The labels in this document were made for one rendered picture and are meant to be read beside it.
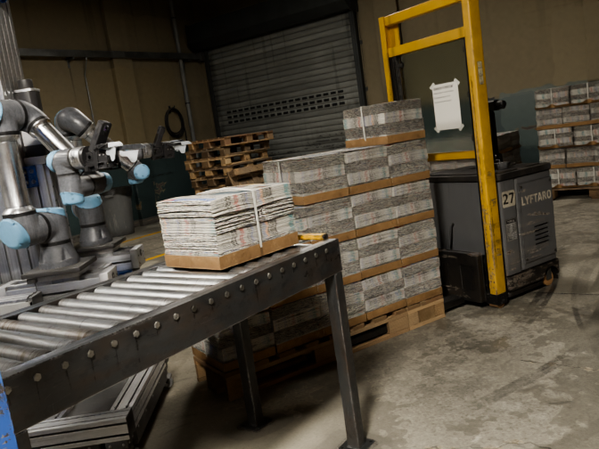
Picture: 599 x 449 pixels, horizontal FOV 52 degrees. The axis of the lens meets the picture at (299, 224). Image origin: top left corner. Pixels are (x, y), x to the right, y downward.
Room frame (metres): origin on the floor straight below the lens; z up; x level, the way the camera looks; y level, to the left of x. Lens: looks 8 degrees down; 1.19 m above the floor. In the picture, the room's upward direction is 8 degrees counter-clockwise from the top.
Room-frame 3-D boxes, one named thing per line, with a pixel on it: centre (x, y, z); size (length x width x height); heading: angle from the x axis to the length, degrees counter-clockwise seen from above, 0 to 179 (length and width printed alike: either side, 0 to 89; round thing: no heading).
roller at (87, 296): (1.74, 0.53, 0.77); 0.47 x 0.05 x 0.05; 53
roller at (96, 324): (1.58, 0.65, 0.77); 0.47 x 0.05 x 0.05; 53
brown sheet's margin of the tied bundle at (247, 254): (2.02, 0.32, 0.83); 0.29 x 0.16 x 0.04; 48
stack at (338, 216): (3.18, 0.05, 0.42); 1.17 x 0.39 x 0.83; 122
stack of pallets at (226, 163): (9.98, 0.94, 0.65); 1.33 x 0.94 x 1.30; 147
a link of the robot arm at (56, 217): (2.36, 0.96, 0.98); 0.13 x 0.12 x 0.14; 155
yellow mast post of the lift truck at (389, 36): (4.07, -0.76, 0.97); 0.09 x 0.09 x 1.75; 32
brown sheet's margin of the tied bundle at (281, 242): (2.19, 0.17, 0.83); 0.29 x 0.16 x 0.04; 48
